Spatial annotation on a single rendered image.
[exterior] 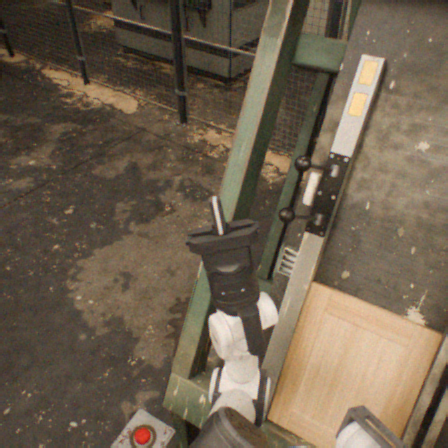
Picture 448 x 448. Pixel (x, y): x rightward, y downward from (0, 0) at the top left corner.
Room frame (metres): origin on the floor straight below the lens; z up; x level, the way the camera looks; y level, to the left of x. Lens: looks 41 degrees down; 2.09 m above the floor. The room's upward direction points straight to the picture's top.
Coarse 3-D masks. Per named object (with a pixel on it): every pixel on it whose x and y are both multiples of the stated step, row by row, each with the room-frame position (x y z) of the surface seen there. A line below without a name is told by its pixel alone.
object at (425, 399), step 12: (444, 336) 0.58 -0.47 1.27; (444, 348) 0.55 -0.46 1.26; (444, 360) 0.54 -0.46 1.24; (432, 372) 0.53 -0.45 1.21; (444, 372) 0.54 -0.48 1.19; (432, 384) 0.51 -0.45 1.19; (444, 384) 0.53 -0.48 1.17; (420, 396) 0.51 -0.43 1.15; (432, 396) 0.52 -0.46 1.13; (444, 396) 0.49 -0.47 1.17; (420, 408) 0.49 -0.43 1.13; (432, 408) 0.50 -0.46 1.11; (444, 408) 0.48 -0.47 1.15; (408, 420) 0.49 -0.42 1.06; (420, 420) 0.47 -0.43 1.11; (432, 420) 0.47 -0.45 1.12; (408, 432) 0.46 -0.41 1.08; (420, 432) 0.47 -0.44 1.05; (432, 432) 0.45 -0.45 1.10; (408, 444) 0.45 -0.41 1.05; (420, 444) 0.45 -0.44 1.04; (432, 444) 0.44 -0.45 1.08
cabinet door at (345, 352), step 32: (320, 288) 0.74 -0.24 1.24; (320, 320) 0.70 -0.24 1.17; (352, 320) 0.67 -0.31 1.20; (384, 320) 0.65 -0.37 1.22; (288, 352) 0.67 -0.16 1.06; (320, 352) 0.65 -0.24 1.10; (352, 352) 0.63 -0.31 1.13; (384, 352) 0.61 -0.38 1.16; (416, 352) 0.59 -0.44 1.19; (288, 384) 0.62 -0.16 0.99; (320, 384) 0.60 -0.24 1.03; (352, 384) 0.58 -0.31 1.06; (384, 384) 0.57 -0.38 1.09; (416, 384) 0.55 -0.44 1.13; (288, 416) 0.57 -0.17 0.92; (320, 416) 0.55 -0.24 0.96; (384, 416) 0.52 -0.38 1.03
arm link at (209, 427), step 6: (210, 420) 0.37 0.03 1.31; (204, 426) 0.37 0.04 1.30; (210, 426) 0.34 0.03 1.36; (204, 432) 0.34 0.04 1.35; (210, 432) 0.33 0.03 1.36; (216, 432) 0.33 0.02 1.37; (198, 438) 0.33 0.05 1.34; (204, 438) 0.32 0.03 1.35; (210, 438) 0.32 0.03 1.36; (216, 438) 0.32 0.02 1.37; (222, 438) 0.32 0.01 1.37; (192, 444) 0.33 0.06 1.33; (198, 444) 0.32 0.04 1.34; (204, 444) 0.31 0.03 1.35; (210, 444) 0.31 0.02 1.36; (216, 444) 0.31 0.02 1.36; (222, 444) 0.31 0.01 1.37; (228, 444) 0.31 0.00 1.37
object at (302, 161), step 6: (300, 156) 0.83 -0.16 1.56; (306, 156) 0.83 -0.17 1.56; (294, 162) 0.83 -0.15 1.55; (300, 162) 0.82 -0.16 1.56; (306, 162) 0.82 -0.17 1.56; (300, 168) 0.81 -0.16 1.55; (306, 168) 0.81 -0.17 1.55; (318, 168) 0.85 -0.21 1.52; (324, 168) 0.85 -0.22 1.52; (330, 168) 0.86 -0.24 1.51; (336, 168) 0.87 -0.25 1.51; (330, 174) 0.86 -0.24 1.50; (336, 174) 0.86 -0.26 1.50
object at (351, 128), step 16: (384, 64) 0.99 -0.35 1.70; (352, 96) 0.96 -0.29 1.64; (368, 96) 0.95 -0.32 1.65; (368, 112) 0.95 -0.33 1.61; (352, 128) 0.92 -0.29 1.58; (336, 144) 0.91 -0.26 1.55; (352, 144) 0.90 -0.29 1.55; (352, 160) 0.90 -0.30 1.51; (336, 208) 0.85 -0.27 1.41; (304, 240) 0.81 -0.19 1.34; (320, 240) 0.80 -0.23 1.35; (304, 256) 0.79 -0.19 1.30; (320, 256) 0.79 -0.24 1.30; (304, 272) 0.76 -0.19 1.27; (288, 288) 0.75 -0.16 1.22; (304, 288) 0.74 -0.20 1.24; (288, 304) 0.73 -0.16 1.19; (288, 320) 0.71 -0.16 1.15; (272, 336) 0.69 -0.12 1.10; (288, 336) 0.68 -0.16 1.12; (272, 352) 0.67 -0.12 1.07; (272, 368) 0.64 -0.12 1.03; (272, 384) 0.62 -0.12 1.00
